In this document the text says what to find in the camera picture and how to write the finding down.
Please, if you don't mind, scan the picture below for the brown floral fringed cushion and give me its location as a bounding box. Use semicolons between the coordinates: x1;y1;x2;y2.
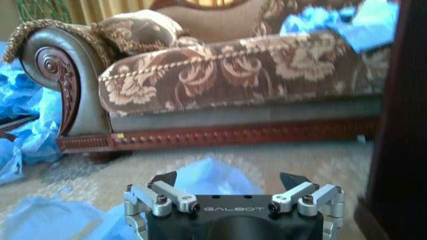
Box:
89;9;188;58

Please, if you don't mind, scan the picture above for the yellow curtain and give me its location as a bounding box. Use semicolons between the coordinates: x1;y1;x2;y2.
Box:
63;0;155;26

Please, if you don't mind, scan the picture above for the green leafy plant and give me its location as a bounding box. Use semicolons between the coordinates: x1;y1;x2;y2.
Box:
13;0;73;25

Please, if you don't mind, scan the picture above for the crumpled blue plastic bag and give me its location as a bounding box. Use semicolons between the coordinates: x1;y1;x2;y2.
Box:
279;0;400;54
0;41;65;186
172;156;266;196
0;196;148;240

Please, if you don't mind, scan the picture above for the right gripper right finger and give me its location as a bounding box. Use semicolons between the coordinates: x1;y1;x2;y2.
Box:
268;171;347;240

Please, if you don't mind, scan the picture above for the dark wooden furniture post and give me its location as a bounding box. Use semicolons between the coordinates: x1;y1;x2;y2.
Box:
352;0;427;240

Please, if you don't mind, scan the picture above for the brown floral carved sofa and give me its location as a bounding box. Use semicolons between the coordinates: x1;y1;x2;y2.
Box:
1;0;392;165

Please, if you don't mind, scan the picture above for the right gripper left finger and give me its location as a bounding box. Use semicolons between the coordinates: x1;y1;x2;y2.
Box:
123;171;202;240

